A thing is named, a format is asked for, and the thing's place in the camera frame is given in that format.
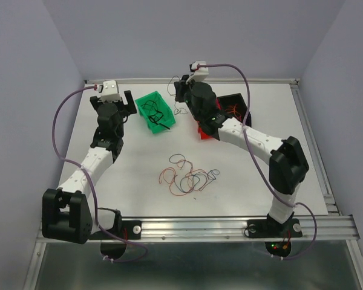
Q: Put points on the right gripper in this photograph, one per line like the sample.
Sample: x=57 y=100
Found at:
x=179 y=87

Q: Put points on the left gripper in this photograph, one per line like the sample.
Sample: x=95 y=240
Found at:
x=130 y=107

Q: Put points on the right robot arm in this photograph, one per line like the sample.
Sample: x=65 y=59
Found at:
x=285 y=158

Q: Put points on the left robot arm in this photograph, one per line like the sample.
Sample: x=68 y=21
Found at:
x=66 y=214

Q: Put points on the green plastic bin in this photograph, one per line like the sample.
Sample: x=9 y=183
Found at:
x=156 y=112

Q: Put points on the black plastic bin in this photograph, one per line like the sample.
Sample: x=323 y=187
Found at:
x=233 y=105

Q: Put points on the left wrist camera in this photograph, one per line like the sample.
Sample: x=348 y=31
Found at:
x=110 y=92

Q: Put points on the aluminium right side rail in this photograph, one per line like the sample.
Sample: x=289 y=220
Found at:
x=320 y=171

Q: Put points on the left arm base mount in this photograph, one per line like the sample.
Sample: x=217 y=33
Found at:
x=130 y=229

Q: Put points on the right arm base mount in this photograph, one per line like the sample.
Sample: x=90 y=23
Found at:
x=268 y=228

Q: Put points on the aluminium front rail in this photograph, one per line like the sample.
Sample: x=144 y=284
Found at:
x=231 y=229

